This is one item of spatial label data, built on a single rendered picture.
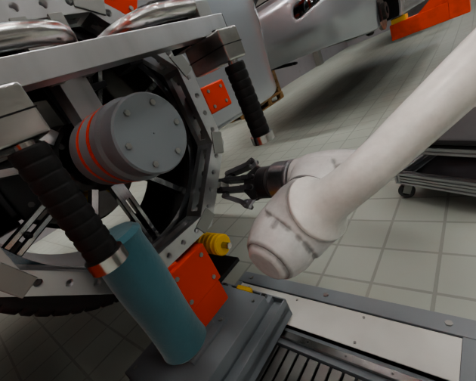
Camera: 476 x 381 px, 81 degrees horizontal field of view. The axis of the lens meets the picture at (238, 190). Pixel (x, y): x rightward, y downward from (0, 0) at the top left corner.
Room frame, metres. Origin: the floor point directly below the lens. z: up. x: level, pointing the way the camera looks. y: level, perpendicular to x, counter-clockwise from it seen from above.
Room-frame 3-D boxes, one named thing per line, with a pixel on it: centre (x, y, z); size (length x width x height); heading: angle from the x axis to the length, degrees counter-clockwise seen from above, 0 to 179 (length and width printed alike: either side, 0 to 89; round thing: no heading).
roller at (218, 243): (0.73, 0.18, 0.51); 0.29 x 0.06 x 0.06; 42
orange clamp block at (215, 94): (0.80, -0.03, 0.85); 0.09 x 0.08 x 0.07; 132
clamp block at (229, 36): (0.54, -0.06, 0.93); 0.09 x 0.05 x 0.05; 42
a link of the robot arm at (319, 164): (0.47, -0.17, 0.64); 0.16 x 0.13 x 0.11; 42
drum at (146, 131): (0.53, 0.15, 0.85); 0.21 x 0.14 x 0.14; 42
